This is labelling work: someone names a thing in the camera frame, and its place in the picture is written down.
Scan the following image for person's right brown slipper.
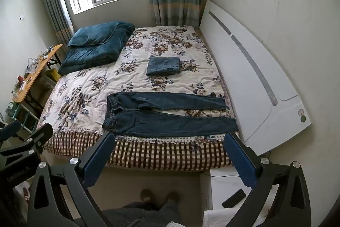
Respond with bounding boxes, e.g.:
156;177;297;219
165;191;179;204

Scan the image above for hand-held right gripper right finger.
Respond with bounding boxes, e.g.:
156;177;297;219
223;132;312;227

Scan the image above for dark blue denim pants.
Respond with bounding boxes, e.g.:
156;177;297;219
102;92;238;138

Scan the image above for person's grey fuzzy trousers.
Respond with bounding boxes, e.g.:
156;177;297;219
101;195;181;227

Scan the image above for wooden folding desk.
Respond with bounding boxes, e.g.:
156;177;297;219
12;43;64;137

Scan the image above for black phone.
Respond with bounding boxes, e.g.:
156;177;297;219
222;188;247;209

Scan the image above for white headboard panel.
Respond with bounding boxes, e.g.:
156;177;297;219
199;0;312;156

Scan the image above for folded teal plush blanket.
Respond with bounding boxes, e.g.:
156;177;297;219
58;21;136;76

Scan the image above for white cloth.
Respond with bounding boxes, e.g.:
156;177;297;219
203;209;241;227

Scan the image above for white nightstand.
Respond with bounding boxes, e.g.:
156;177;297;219
203;168;279;227

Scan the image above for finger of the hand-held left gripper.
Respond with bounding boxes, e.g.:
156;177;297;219
0;123;54;158
0;121;22;142

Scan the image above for wooden side table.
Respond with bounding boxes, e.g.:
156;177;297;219
11;47;54;100

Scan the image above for black cable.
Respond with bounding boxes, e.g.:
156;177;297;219
202;151;271;179

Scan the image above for white storage rack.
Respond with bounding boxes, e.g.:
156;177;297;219
5;102;38;135

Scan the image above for folded blue denim pants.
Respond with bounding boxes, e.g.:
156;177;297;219
146;56;181;77

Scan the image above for floral bed quilt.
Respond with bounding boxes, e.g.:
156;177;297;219
36;26;239;171

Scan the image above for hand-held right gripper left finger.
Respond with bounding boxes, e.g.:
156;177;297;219
27;131;116;227

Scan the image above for yellow box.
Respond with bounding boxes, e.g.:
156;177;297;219
46;67;59;82

